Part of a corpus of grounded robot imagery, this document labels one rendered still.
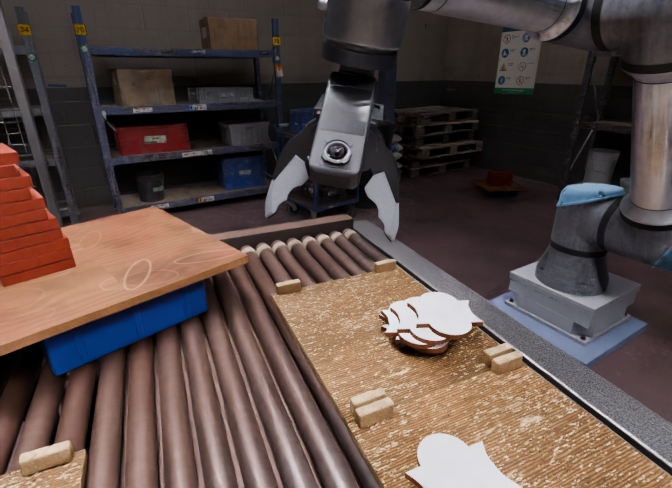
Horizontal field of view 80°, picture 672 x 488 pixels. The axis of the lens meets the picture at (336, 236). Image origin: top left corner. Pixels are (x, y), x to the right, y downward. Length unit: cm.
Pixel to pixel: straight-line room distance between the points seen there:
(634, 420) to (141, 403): 79
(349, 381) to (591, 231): 59
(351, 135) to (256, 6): 511
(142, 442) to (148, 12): 470
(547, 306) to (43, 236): 109
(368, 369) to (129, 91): 398
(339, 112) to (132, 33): 474
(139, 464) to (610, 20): 92
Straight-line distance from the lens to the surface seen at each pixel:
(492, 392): 75
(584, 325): 103
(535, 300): 108
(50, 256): 100
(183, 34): 516
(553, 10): 73
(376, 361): 77
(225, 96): 456
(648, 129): 82
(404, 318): 79
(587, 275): 105
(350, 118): 37
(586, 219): 99
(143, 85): 448
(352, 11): 38
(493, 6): 65
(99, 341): 89
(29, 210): 97
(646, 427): 84
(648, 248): 95
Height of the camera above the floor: 143
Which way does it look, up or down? 23 degrees down
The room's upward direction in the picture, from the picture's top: straight up
